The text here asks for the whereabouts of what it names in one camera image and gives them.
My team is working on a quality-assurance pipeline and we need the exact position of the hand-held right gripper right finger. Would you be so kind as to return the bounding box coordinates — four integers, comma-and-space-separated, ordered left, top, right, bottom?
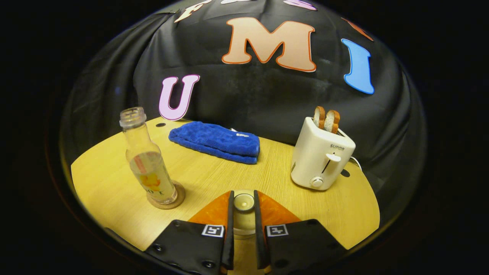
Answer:
254, 190, 347, 275

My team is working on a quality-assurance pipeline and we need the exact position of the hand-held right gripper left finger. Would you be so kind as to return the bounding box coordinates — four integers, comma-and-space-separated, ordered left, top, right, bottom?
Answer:
144, 190, 235, 275

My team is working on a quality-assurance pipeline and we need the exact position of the white teacup lid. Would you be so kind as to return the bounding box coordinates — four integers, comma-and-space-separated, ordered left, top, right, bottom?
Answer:
232, 189, 256, 236

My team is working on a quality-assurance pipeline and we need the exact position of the round cork coaster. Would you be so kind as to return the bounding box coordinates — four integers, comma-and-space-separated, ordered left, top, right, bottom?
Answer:
147, 180, 186, 210

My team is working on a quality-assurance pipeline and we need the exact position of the clear water bottle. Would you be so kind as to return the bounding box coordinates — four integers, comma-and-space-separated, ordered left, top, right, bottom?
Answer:
119, 107, 178, 205

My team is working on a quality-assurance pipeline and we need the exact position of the blue folded towel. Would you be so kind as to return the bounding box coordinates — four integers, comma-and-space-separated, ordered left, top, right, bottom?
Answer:
168, 121, 261, 165

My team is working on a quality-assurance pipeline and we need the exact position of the white toaster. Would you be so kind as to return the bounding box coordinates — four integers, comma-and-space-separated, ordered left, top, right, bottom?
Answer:
290, 116, 356, 191

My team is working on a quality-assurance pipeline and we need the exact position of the black backdrop cloth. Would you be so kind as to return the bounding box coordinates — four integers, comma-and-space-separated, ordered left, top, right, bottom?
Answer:
61, 0, 426, 226

